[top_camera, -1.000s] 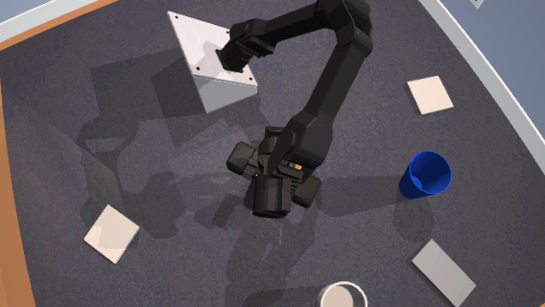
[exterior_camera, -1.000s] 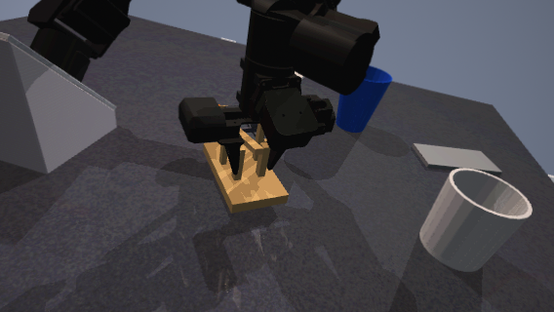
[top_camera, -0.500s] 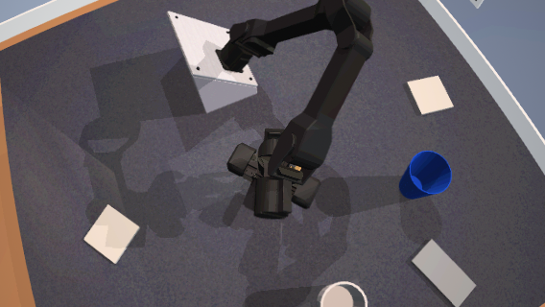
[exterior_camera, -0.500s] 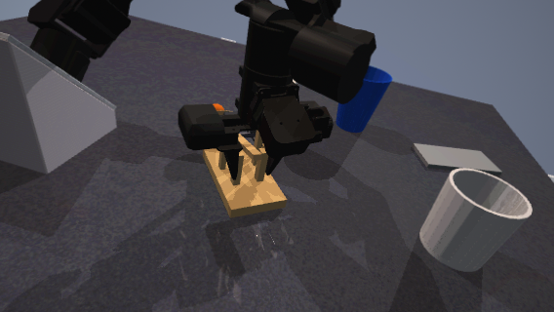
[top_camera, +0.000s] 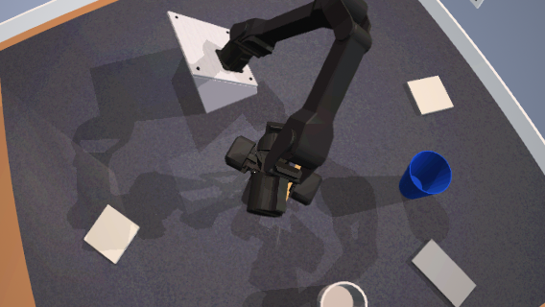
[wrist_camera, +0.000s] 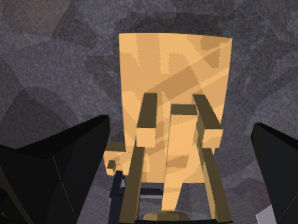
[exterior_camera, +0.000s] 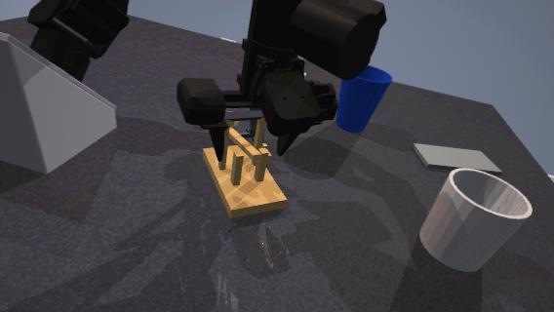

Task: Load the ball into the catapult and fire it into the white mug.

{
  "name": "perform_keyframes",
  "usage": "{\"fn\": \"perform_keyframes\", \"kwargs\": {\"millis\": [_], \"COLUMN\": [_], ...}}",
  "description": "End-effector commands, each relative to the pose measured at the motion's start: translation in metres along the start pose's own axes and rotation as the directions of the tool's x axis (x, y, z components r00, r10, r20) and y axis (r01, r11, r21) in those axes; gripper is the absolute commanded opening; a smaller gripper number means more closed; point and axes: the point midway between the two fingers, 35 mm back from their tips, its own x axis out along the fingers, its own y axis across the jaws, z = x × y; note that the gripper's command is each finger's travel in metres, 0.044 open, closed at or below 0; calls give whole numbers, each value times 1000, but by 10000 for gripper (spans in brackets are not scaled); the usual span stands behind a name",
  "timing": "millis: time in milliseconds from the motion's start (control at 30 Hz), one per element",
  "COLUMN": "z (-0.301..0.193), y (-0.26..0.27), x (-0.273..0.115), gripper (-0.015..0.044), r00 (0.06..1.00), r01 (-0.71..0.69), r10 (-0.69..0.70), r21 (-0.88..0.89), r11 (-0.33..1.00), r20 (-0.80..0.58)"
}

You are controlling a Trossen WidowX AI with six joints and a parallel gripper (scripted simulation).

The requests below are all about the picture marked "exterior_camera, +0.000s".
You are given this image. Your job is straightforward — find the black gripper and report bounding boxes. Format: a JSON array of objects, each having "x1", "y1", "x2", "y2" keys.
[{"x1": 177, "y1": 35, "x2": 300, "y2": 162}]

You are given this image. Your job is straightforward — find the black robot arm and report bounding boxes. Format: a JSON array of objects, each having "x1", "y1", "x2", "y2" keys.
[{"x1": 27, "y1": 0, "x2": 387, "y2": 137}]

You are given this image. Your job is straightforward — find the blue plastic cup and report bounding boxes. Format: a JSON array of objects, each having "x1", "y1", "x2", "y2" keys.
[{"x1": 336, "y1": 65, "x2": 392, "y2": 133}]

